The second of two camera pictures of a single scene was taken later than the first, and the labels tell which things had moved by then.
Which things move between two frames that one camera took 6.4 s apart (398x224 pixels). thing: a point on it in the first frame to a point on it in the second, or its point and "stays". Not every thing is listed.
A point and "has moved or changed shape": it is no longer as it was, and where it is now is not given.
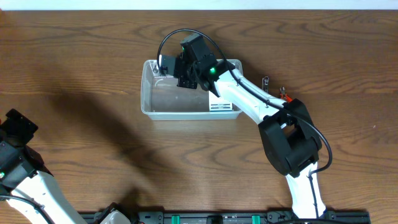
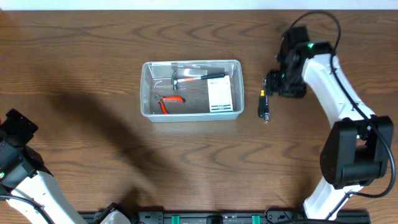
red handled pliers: x=283 y=95 has moved or changed shape
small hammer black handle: x=155 y=70 has moved or changed shape
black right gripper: x=182 y=82 to x=274 y=88
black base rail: x=237 y=217 stays
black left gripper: x=17 y=128 stays
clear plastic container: x=162 y=99 stays
